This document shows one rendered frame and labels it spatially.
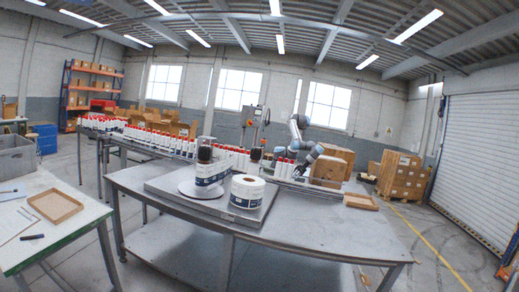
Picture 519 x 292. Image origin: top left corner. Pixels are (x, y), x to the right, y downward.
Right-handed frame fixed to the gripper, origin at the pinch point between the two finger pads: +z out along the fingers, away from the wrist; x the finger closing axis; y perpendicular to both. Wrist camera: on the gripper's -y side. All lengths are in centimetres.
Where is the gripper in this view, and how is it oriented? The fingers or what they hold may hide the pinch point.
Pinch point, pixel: (293, 177)
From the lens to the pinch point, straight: 182.1
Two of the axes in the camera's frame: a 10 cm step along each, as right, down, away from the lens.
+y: -2.4, 1.1, -9.6
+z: -6.2, 7.5, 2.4
